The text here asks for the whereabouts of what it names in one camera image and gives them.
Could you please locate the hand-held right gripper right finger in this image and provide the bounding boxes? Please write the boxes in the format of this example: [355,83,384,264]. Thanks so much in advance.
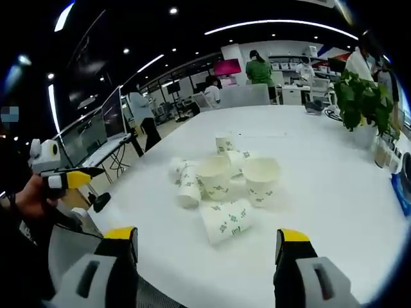
[272,228,361,308]

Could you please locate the long ceiling light strip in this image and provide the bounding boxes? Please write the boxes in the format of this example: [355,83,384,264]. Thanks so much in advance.
[204,19,360,42]

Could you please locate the white cabinet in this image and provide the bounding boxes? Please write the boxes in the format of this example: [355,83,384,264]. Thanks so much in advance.
[278,85,310,106]

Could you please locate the green potted plant white pot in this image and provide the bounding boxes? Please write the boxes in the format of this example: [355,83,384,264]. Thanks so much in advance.
[333,69,402,150]

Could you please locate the clear glass jars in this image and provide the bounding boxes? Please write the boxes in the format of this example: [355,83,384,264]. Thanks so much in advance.
[373,133,404,175]

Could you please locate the tall dark monitor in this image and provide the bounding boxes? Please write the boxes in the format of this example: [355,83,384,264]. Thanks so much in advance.
[100,85,128,139]

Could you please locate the white office chair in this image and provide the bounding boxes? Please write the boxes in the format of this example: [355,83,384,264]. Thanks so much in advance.
[191,92,213,112]

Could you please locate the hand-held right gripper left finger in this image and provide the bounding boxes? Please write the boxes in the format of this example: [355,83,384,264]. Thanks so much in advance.
[41,226,139,308]

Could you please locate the black cable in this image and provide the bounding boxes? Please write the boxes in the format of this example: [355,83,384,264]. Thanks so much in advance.
[323,108,345,123]

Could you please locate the blue box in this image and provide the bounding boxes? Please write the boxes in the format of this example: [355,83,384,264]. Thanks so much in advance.
[389,172,411,218]

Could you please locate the large dark monitor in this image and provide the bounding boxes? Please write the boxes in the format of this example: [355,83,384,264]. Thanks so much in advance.
[58,111,109,168]

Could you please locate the black device on table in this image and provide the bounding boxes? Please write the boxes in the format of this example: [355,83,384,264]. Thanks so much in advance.
[304,99,326,114]

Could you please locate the black clamp device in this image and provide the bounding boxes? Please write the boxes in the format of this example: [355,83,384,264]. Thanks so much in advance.
[85,191,112,213]

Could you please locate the pink wall screen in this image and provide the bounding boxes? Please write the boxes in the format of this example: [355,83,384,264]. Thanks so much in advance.
[213,58,242,77]

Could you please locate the pile of white paper cups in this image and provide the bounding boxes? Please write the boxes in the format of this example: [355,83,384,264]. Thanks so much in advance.
[168,132,282,247]

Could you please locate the person's left hand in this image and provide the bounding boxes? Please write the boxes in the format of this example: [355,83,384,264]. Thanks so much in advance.
[15,175,66,221]

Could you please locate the grey chair backrest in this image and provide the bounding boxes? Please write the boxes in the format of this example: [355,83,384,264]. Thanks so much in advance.
[219,83,271,109]

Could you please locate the white monitor desk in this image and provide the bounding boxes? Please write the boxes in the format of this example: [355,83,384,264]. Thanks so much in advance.
[80,132,146,185]

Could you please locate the white table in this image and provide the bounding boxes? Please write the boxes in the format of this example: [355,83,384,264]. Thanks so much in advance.
[85,104,411,308]

